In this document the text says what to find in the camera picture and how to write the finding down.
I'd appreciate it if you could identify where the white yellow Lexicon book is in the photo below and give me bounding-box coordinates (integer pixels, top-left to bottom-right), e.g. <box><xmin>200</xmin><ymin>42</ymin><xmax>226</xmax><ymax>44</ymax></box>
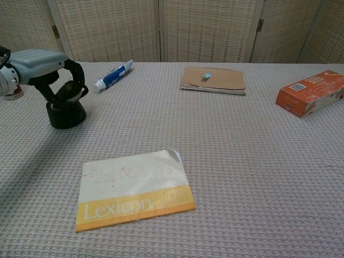
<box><xmin>75</xmin><ymin>147</ymin><xmax>196</xmax><ymax>233</ymax></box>

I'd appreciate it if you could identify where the blue white toothpaste tube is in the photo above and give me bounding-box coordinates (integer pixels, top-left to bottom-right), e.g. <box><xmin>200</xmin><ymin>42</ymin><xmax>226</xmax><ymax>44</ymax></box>
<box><xmin>92</xmin><ymin>59</ymin><xmax>134</xmax><ymax>94</ymax></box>

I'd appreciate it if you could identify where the woven folding screen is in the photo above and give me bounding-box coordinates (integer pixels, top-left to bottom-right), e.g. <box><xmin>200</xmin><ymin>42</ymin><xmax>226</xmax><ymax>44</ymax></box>
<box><xmin>0</xmin><ymin>0</ymin><xmax>344</xmax><ymax>65</ymax></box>

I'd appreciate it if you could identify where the red Costa coffee bottle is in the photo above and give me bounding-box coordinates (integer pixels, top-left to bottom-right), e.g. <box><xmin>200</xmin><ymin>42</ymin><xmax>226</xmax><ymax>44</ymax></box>
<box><xmin>3</xmin><ymin>84</ymin><xmax>25</xmax><ymax>101</ymax></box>

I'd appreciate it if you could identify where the black cast iron teapot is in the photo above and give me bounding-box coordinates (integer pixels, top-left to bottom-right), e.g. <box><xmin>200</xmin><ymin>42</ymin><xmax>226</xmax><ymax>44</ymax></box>
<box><xmin>45</xmin><ymin>84</ymin><xmax>90</xmax><ymax>130</ymax></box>

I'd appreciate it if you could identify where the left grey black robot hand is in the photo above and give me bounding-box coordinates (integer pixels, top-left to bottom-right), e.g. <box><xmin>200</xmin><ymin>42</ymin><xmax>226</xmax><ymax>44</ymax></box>
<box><xmin>9</xmin><ymin>48</ymin><xmax>89</xmax><ymax>105</ymax></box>

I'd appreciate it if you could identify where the orange cardboard box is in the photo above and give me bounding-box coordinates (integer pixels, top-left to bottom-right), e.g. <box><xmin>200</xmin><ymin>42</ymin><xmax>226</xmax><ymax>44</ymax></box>
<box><xmin>275</xmin><ymin>70</ymin><xmax>344</xmax><ymax>119</ymax></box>

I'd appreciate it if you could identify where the white waffle weave tablecloth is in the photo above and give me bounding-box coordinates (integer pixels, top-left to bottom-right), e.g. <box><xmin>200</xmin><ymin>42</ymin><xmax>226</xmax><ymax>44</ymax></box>
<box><xmin>0</xmin><ymin>61</ymin><xmax>344</xmax><ymax>258</ymax></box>

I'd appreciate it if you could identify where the brown cover notebook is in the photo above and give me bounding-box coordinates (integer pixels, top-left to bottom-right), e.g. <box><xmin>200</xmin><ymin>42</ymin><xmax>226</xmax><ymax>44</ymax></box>
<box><xmin>180</xmin><ymin>66</ymin><xmax>247</xmax><ymax>96</ymax></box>

